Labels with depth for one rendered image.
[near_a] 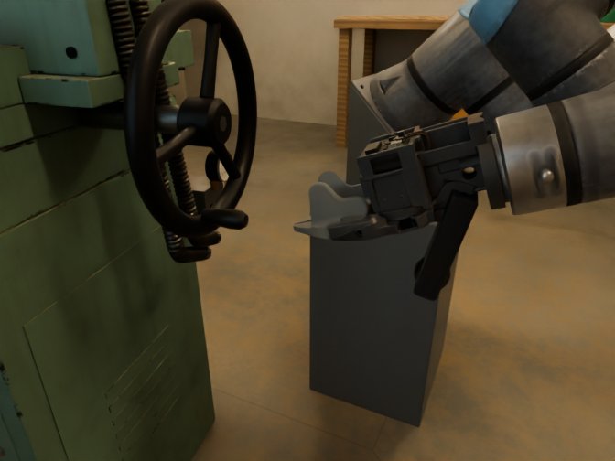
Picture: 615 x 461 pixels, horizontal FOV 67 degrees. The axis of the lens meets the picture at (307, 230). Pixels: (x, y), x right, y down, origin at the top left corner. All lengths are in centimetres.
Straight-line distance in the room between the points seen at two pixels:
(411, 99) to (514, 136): 55
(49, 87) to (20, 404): 39
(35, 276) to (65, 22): 30
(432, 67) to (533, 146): 55
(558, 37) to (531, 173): 16
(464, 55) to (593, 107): 52
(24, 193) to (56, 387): 27
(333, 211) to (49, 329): 42
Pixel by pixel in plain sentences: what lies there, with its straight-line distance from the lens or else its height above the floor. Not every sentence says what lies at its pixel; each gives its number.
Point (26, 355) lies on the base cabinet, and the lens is 69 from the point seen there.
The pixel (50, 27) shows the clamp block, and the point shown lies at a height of 92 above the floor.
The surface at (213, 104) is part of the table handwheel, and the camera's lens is 58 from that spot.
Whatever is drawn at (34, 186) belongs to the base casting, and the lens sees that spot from 64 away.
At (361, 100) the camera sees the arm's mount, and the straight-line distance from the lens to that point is 96.
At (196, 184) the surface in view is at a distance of 95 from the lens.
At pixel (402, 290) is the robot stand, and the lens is 103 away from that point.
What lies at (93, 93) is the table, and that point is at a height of 86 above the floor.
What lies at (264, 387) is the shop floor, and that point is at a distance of 134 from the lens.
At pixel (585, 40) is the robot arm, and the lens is 54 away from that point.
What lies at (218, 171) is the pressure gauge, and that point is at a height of 66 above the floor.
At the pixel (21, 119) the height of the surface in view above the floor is 82.
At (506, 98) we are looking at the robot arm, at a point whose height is 79.
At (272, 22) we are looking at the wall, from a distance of 424.
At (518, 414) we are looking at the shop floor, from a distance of 138.
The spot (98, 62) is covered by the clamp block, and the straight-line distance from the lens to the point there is 58.
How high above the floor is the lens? 94
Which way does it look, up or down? 26 degrees down
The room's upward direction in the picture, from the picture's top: straight up
